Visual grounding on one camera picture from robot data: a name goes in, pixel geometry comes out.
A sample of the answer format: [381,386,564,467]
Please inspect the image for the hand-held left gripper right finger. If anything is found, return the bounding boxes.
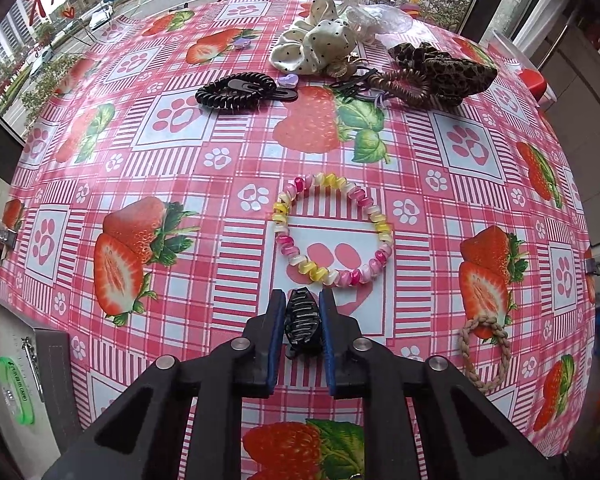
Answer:
[319,287,563,480]

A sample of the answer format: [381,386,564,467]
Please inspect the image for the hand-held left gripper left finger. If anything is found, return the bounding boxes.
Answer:
[42,289,287,480]

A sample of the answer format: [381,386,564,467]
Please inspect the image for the black hair claw clip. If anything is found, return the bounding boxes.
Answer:
[285,287,326,359]

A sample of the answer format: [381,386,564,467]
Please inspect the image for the pink yellow spiral hair tie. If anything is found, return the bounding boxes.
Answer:
[272,172,395,288]

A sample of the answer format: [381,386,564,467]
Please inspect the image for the beige braided hair tie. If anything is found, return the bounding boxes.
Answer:
[457,314,512,393]

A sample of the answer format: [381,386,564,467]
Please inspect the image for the grey shallow box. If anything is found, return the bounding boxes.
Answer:
[0,290,83,461]

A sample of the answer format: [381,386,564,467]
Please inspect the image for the pink strawberry tablecloth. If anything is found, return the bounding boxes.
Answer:
[0,0,598,480]

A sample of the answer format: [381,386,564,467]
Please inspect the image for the black snap hair clip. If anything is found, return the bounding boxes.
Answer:
[225,76,299,102]

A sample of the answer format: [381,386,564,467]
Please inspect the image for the white polka dot scrunchie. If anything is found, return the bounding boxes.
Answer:
[269,0,358,76]

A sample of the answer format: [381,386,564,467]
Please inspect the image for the leopard print scrunchie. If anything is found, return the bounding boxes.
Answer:
[387,42,498,107]

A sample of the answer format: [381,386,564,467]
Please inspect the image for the clear plastic bag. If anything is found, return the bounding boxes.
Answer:
[345,4,413,43]

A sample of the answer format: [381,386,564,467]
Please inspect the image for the red plastic container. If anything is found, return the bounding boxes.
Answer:
[522,67,556,102]

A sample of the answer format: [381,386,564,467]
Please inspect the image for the black spiral hair tie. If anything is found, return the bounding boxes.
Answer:
[195,72,276,109]

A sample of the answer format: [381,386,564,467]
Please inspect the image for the brown spiral hair tie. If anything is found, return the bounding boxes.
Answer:
[367,67,431,104]

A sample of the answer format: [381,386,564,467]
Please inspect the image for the green translucent bracelet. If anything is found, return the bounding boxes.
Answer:
[0,355,36,426]

